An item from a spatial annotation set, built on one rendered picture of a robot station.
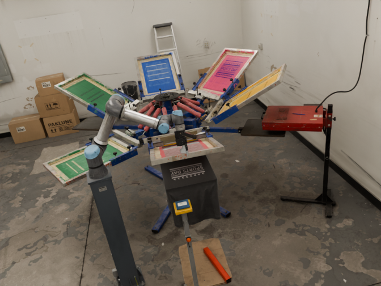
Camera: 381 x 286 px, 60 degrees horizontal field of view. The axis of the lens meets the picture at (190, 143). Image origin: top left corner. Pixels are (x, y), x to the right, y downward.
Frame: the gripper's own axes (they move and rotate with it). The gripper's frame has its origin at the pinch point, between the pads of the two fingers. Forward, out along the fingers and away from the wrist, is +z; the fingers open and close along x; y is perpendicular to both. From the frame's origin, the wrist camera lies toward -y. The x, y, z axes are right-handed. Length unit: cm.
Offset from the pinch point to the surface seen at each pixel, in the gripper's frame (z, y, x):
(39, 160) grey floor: 36, 226, -342
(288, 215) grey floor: 109, -106, -79
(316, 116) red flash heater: 0, -139, -56
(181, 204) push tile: 33.7, 12.8, 13.4
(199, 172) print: 24.2, -9.9, -28.3
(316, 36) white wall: -82, -200, -153
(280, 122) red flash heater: 0, -101, -57
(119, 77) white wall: -85, 70, -462
